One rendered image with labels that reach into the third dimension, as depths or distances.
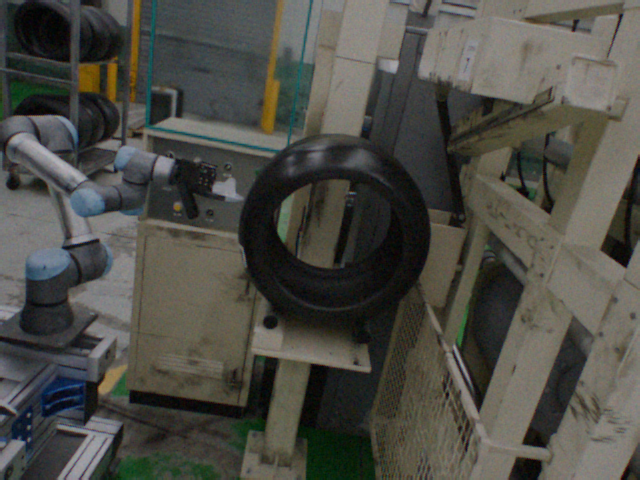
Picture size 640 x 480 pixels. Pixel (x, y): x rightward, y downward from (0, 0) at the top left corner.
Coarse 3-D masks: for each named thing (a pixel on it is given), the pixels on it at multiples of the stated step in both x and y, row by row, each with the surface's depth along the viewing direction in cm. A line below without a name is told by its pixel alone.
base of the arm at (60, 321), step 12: (24, 312) 157; (36, 312) 154; (48, 312) 155; (60, 312) 157; (72, 312) 163; (24, 324) 155; (36, 324) 154; (48, 324) 156; (60, 324) 158; (72, 324) 163
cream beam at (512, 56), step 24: (456, 24) 125; (480, 24) 105; (504, 24) 100; (528, 24) 100; (432, 48) 145; (456, 48) 119; (480, 48) 102; (504, 48) 101; (528, 48) 101; (552, 48) 101; (576, 48) 101; (600, 48) 101; (432, 72) 140; (456, 72) 117; (480, 72) 103; (504, 72) 103; (528, 72) 103; (504, 96) 104; (528, 96) 104
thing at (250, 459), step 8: (256, 432) 232; (248, 440) 228; (256, 440) 229; (296, 440) 233; (304, 440) 234; (248, 448) 224; (304, 448) 230; (248, 456) 219; (256, 456) 220; (304, 456) 225; (248, 464) 215; (256, 464) 216; (296, 464) 220; (304, 464) 221; (248, 472) 211; (256, 472) 212; (264, 472) 213; (272, 472) 214; (280, 472) 214; (288, 472) 215; (296, 472) 216; (304, 472) 217
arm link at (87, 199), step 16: (0, 128) 148; (16, 128) 148; (32, 128) 153; (0, 144) 146; (16, 144) 145; (32, 144) 146; (16, 160) 148; (32, 160) 143; (48, 160) 142; (48, 176) 141; (64, 176) 139; (80, 176) 140; (64, 192) 140; (80, 192) 134; (96, 192) 136; (112, 192) 140; (80, 208) 135; (96, 208) 136; (112, 208) 141
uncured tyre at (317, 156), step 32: (288, 160) 138; (320, 160) 135; (352, 160) 135; (384, 160) 138; (256, 192) 140; (288, 192) 137; (384, 192) 137; (416, 192) 141; (256, 224) 141; (416, 224) 141; (256, 256) 144; (288, 256) 173; (384, 256) 172; (416, 256) 144; (288, 288) 168; (320, 288) 174; (352, 288) 174; (384, 288) 147; (320, 320) 151; (352, 320) 152
